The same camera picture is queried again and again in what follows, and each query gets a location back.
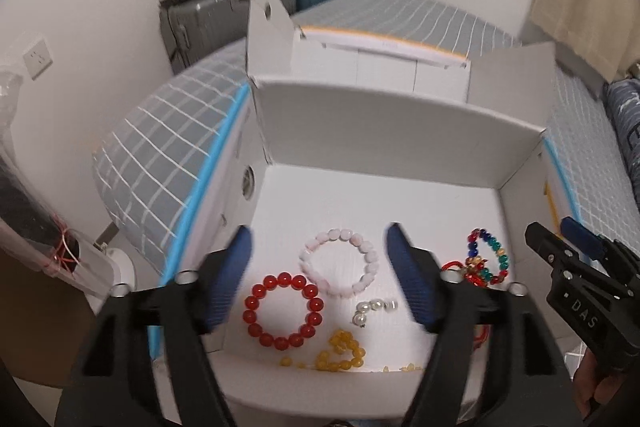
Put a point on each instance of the grey suitcase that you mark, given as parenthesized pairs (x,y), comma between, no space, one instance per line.
(210,24)

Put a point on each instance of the person's right hand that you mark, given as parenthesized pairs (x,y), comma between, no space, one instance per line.
(592,394)

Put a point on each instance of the blue patterned quilt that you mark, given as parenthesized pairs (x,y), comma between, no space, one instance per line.
(627,132)

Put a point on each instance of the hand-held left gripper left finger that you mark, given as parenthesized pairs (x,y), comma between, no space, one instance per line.
(230,279)

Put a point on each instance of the grey checked mattress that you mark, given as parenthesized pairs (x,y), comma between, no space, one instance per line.
(160,132)

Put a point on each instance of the brown cardboard sheet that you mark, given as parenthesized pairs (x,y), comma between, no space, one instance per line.
(35,322)

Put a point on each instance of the white wall socket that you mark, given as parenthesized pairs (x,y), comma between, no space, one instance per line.
(37,57)

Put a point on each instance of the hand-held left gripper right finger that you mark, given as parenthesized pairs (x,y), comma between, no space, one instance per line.
(407,279)

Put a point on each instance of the clear plastic bag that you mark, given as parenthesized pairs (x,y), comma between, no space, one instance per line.
(27,187)

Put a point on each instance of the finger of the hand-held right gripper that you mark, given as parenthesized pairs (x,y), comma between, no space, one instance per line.
(582,234)
(547,252)

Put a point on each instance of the white cardboard box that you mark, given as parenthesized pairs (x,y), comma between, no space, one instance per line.
(380,202)

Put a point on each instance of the white round stand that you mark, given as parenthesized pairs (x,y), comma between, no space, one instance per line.
(112,269)

